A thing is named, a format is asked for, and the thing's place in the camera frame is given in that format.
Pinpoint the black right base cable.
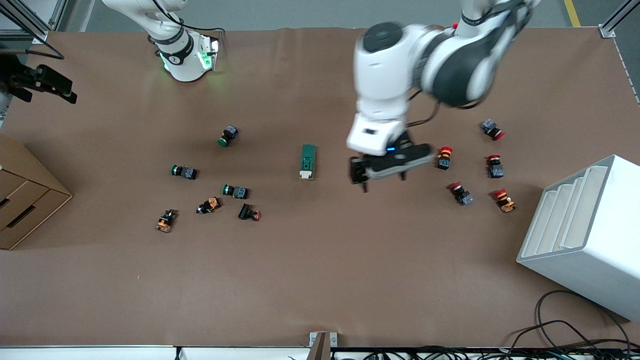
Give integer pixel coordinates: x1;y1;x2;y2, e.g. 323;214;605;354
152;0;226;35

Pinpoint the metal table clamp bracket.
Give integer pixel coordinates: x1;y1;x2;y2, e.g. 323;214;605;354
309;331;338;360

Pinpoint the brown table mat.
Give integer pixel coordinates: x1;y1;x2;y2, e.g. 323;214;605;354
0;26;640;348

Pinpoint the black looped cable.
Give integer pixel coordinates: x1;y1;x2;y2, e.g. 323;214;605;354
535;290;633;351

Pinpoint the white slotted storage rack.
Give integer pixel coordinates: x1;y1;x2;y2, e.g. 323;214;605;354
516;154;640;322

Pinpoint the black cable bundle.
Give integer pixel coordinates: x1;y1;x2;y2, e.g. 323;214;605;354
330;344;640;360

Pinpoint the black switch red body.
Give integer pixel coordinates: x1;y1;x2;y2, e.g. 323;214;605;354
237;203;262;222

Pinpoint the brown cardboard box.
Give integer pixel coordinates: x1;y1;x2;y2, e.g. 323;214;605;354
0;132;74;251

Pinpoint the aluminium frame profile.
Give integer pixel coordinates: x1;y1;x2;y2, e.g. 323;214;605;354
598;0;640;39
0;0;68;43

